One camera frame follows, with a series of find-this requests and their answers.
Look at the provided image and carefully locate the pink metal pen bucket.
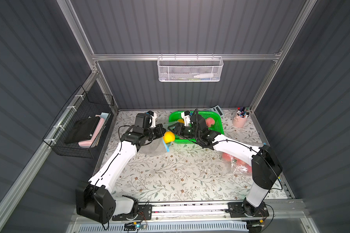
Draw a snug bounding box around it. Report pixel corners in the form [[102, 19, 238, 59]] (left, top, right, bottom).
[[232, 115, 248, 128]]

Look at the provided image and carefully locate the black wire side basket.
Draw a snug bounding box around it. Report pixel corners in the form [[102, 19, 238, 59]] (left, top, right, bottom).
[[43, 86, 115, 159]]

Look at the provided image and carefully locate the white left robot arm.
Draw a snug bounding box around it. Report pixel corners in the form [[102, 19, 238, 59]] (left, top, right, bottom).
[[76, 111, 166, 224]]

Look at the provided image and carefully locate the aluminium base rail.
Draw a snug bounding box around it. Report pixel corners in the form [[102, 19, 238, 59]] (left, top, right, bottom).
[[75, 200, 281, 222]]

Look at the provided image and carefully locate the green plastic basket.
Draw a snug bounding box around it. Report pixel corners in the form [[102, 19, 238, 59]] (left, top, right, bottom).
[[169, 111, 225, 144]]

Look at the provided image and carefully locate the light blue calculator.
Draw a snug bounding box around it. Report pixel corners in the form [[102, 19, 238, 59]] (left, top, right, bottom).
[[204, 105, 224, 117]]

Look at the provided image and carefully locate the clear zip-top bag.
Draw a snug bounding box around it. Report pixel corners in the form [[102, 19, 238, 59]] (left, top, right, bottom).
[[139, 137, 170, 156], [221, 142, 282, 183]]

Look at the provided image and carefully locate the pink handle tool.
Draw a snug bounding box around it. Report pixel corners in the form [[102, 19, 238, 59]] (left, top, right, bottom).
[[78, 115, 106, 149]]

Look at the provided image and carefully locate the white tube in basket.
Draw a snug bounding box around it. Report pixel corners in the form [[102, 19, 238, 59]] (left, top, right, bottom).
[[193, 73, 214, 80]]

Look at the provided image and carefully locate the pink peach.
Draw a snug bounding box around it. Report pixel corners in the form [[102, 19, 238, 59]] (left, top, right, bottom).
[[205, 117, 215, 128], [222, 153, 234, 162]]

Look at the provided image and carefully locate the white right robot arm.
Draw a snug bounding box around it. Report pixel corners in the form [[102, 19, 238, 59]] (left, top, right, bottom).
[[168, 112, 283, 217]]

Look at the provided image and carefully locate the black flat case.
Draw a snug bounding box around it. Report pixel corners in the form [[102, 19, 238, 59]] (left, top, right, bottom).
[[65, 117, 99, 144]]

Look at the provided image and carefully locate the white wire wall basket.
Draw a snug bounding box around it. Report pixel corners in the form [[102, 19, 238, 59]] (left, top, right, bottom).
[[157, 56, 224, 83]]

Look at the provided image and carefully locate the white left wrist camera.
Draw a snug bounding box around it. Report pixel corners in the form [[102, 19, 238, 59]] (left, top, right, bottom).
[[147, 111, 157, 128]]

